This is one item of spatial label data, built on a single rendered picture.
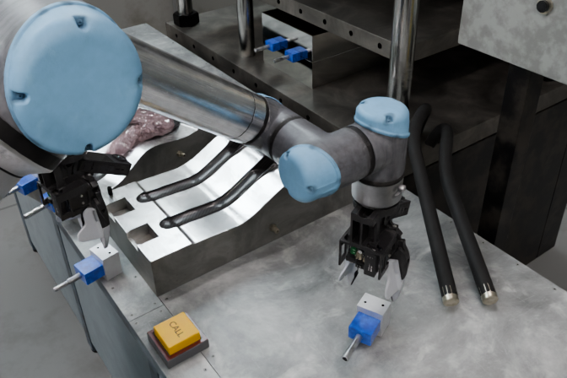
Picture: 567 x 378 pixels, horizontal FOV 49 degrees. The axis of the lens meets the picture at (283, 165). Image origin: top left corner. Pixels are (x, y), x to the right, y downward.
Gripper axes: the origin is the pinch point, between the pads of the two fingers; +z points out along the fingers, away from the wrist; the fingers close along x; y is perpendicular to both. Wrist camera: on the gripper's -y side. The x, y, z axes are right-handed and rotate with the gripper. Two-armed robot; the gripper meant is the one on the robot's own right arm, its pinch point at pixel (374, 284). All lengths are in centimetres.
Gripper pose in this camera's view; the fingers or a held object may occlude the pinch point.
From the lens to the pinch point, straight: 108.8
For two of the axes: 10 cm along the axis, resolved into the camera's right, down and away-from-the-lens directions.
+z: 0.2, 8.3, 5.5
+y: -5.1, 4.8, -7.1
